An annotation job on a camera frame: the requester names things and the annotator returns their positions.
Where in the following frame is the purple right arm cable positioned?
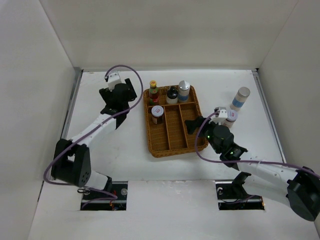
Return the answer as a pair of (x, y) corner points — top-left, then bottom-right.
(194, 111), (320, 178)

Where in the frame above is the red label spice jar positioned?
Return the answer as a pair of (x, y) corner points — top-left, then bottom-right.
(222, 109), (238, 128)

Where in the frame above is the yellow cap red sauce bottle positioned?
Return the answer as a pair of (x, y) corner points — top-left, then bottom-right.
(149, 80), (159, 106)

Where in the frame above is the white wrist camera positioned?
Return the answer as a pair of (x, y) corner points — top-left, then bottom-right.
(212, 106), (228, 125)
(104, 71), (122, 92)

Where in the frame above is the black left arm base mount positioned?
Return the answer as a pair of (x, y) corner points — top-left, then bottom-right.
(77, 181), (129, 211)

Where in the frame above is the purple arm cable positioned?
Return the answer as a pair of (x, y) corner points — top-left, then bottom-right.
(43, 64), (144, 210)
(194, 111), (320, 178)

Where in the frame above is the blue label salt jar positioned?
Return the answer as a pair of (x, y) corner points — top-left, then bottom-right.
(230, 86), (251, 112)
(177, 80), (191, 103)

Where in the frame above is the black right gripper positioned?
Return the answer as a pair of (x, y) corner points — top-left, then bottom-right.
(185, 115), (222, 154)

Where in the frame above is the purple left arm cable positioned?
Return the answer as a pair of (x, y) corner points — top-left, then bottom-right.
(43, 64), (144, 210)

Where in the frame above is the black cap white bottle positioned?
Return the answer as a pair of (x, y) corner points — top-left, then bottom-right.
(166, 86), (178, 105)

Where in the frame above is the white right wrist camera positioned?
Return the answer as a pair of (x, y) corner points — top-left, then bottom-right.
(212, 106), (228, 125)

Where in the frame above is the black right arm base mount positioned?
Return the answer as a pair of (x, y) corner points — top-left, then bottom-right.
(215, 172), (265, 211)

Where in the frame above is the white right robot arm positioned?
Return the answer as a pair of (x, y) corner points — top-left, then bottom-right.
(184, 116), (320, 222)

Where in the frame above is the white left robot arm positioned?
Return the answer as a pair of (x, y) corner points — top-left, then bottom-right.
(50, 73), (137, 200)

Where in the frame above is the white lid pepper jar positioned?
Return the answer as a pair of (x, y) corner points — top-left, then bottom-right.
(151, 105), (164, 125)

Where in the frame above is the brown wicker divided basket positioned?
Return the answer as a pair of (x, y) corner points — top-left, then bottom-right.
(142, 86), (202, 158)

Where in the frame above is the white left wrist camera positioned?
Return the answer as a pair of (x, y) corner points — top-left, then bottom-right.
(104, 71), (122, 92)

